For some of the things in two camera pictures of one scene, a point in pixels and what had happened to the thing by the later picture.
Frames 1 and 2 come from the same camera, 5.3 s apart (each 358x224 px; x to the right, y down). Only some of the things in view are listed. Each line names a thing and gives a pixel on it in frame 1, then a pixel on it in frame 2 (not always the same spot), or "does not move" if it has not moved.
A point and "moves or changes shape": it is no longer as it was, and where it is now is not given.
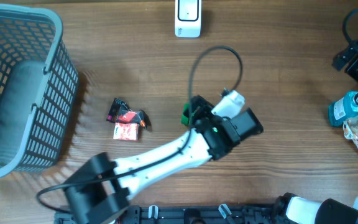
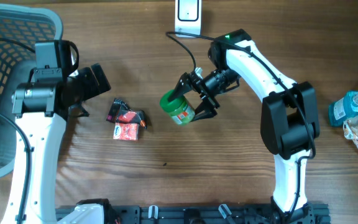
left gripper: (196, 104) to (92, 88)
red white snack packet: (127, 131) does not move
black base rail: (188, 214) does not move
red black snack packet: (120, 112) does not move
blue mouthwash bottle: (343, 108) does not move
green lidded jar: (184, 118) moves or changes shape
